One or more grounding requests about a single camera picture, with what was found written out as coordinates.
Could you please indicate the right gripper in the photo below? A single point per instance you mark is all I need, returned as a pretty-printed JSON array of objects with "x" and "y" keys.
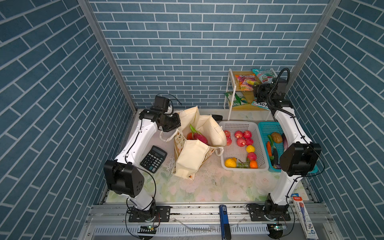
[{"x": 257, "y": 89}]

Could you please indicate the pink snack bag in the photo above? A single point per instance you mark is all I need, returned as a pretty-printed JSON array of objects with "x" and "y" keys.
[{"x": 247, "y": 82}]

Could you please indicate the teal plastic basket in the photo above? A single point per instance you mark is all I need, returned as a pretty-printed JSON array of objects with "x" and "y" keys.
[{"x": 266, "y": 129}]

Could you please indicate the green grapes bunch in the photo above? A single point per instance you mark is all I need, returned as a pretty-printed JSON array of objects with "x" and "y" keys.
[{"x": 243, "y": 165}]

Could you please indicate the teal candy bag upper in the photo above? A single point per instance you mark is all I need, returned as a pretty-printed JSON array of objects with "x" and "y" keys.
[{"x": 265, "y": 76}]

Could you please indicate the red apple right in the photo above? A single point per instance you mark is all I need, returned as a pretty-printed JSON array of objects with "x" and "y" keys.
[{"x": 227, "y": 133}]

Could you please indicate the small yellow fruit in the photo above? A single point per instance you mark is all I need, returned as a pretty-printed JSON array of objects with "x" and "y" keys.
[{"x": 250, "y": 149}]

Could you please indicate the orange carrot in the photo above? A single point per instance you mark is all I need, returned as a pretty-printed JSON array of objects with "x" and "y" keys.
[{"x": 269, "y": 149}]

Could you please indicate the orange in white basket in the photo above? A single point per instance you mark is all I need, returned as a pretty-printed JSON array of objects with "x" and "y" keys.
[{"x": 253, "y": 164}]

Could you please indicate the cream floral tote bag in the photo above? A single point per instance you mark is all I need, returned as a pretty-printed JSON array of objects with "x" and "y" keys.
[{"x": 191, "y": 154}]

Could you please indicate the green chili pepper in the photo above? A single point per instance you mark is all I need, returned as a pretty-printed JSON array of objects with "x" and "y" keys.
[{"x": 271, "y": 140}]

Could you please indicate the green snack bag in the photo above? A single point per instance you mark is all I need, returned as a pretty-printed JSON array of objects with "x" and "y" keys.
[{"x": 236, "y": 99}]

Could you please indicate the pink peach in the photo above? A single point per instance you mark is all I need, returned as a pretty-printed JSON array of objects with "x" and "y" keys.
[{"x": 251, "y": 156}]

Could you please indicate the purple eggplant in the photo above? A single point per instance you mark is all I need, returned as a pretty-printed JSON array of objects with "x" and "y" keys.
[{"x": 285, "y": 142}]

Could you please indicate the black calculator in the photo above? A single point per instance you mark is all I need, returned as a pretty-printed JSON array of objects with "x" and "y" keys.
[{"x": 154, "y": 159}]

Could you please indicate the white plastic basket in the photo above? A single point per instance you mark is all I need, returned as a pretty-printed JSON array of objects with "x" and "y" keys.
[{"x": 240, "y": 153}]

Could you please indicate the white wooden shelf rack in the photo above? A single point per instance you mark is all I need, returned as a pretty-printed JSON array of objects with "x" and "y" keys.
[{"x": 233, "y": 86}]

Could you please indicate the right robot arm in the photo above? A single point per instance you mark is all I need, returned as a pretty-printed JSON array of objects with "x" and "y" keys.
[{"x": 298, "y": 159}]

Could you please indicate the teal Fox's candy bag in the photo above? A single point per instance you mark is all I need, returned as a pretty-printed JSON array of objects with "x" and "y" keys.
[{"x": 262, "y": 105}]

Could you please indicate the pink dragon fruit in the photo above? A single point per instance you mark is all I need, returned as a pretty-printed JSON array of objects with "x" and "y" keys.
[{"x": 198, "y": 136}]

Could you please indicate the blue black handheld device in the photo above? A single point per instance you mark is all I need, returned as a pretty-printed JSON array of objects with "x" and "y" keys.
[{"x": 225, "y": 226}]

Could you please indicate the floral table mat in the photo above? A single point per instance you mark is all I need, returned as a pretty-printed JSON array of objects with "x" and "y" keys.
[{"x": 212, "y": 183}]

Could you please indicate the brown potato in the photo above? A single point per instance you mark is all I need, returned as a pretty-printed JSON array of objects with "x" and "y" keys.
[{"x": 277, "y": 138}]

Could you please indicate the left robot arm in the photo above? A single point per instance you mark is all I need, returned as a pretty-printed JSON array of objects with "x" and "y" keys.
[{"x": 124, "y": 174}]

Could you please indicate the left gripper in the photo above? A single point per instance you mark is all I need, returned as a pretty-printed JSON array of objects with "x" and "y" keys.
[{"x": 177, "y": 122}]

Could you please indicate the small black box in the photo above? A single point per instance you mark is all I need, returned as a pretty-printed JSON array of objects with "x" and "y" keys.
[{"x": 217, "y": 118}]

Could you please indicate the yellow lemon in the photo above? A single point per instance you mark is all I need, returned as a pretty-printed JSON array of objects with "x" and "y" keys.
[{"x": 231, "y": 163}]

